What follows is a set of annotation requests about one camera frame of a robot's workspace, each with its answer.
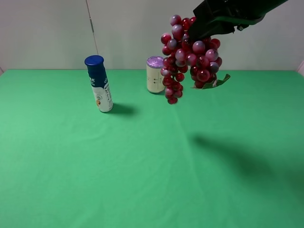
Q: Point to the cream can purple lid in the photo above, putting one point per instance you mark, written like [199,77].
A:
[154,65]

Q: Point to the red plastic grape bunch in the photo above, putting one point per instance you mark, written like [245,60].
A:
[199,57]

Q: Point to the blue capped white bottle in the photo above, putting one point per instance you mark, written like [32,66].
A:
[99,83]

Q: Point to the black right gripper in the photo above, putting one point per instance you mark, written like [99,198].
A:
[219,17]

